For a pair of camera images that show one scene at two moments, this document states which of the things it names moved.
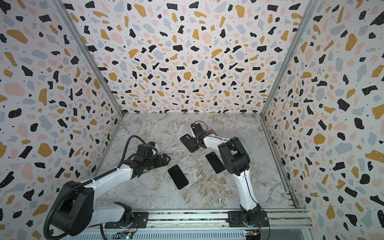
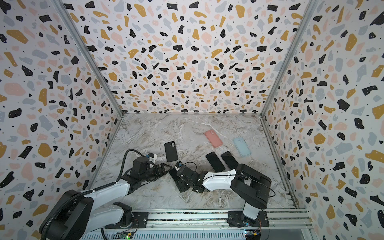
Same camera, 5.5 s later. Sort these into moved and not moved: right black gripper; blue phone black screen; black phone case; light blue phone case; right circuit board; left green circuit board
Moved: black phone case; right black gripper
Not moved: blue phone black screen; right circuit board; light blue phone case; left green circuit board
